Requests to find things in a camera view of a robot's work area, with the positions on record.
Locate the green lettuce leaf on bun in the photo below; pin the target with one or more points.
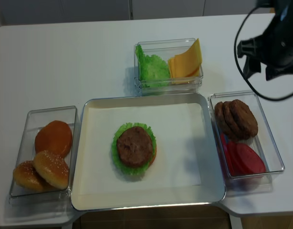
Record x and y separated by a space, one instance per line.
115 158

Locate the white paper tray liner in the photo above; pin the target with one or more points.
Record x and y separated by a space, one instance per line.
176 161

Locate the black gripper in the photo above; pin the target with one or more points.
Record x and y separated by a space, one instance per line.
274 47

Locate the sesame bun top front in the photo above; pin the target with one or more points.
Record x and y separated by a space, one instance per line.
52 168

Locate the bottom bun under lettuce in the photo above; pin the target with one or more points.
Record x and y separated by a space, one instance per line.
154 153

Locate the green lettuce pile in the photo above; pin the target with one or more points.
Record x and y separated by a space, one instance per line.
152 67

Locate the smooth brown bun half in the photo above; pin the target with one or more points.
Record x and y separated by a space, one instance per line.
55 137

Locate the clear bun container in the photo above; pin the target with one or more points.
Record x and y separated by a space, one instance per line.
35 121

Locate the red tomato slices stack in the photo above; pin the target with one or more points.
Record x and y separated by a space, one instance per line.
241 159

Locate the white metal serving tray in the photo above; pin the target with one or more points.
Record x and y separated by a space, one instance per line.
211 188

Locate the clear lettuce cheese container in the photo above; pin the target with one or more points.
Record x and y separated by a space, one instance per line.
166 49

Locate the sesame bun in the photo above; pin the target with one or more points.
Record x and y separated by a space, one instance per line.
26 176
52 168

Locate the brown meat patty stack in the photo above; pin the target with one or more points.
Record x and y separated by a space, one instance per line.
235 120

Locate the sesame bun top left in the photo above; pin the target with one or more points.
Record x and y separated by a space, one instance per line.
26 176

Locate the clear patty tomato container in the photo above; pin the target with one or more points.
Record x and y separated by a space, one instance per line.
263 144

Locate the yellow cheese slices stack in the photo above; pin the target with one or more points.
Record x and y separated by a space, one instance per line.
186 64

